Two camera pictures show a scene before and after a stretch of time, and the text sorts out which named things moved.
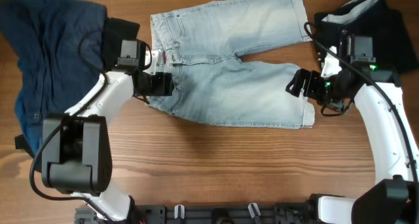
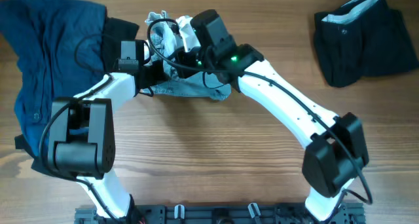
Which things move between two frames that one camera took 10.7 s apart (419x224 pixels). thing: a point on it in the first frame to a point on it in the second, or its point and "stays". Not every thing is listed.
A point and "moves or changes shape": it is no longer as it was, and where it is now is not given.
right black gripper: x=308 y=83 to x=184 y=58
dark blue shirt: x=60 y=41 stays
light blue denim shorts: x=201 y=46 moves or changes shape
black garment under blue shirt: x=115 y=31 stays
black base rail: x=206 y=213 stays
